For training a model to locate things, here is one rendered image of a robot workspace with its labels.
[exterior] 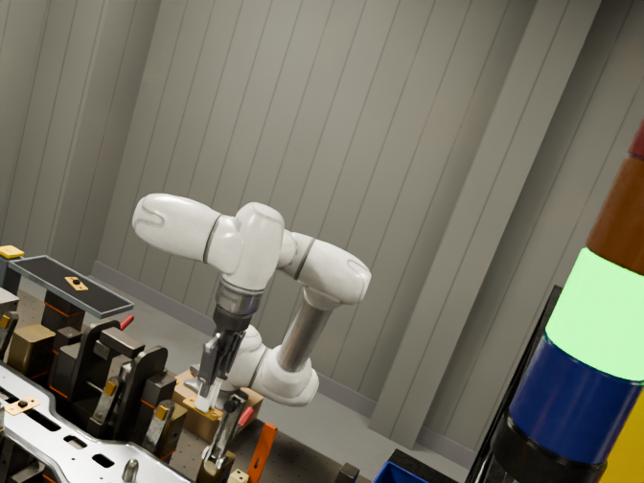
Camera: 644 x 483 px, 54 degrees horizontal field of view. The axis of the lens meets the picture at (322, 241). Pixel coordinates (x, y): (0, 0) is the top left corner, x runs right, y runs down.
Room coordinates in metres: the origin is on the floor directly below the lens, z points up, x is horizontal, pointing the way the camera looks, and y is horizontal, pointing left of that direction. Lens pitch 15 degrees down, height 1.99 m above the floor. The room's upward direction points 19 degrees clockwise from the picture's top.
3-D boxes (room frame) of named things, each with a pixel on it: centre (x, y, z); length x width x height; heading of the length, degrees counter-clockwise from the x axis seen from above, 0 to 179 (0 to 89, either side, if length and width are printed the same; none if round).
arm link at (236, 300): (1.18, 0.12, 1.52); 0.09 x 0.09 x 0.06
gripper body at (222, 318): (1.18, 0.12, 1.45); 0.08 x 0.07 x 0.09; 160
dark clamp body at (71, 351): (1.56, 0.52, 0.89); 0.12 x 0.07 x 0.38; 160
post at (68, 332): (1.58, 0.57, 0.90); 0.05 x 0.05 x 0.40; 70
